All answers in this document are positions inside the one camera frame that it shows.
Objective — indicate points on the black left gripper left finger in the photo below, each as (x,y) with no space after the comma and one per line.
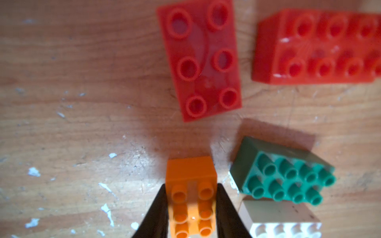
(156,222)

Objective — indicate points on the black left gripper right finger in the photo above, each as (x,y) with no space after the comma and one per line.
(229,224)

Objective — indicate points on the small orange lego brick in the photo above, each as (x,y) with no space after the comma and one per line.
(191,187)

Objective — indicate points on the wide red lego brick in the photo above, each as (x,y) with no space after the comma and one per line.
(295,47)

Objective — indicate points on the small red lego brick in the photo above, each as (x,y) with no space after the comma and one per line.
(201,48)

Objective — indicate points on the white lego brick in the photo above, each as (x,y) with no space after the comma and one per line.
(270,219)

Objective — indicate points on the dark green lego brick right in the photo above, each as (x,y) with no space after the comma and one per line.
(264,169)

